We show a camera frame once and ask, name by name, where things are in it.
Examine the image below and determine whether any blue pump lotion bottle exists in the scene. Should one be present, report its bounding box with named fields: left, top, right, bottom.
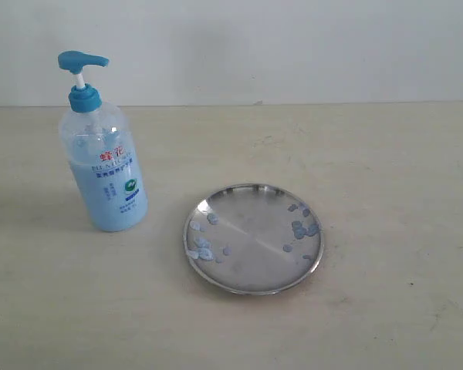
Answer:
left=58, top=51, right=148, bottom=232

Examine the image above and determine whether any round stainless steel plate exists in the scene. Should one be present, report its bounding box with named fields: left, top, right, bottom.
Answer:
left=183, top=183, right=324, bottom=296

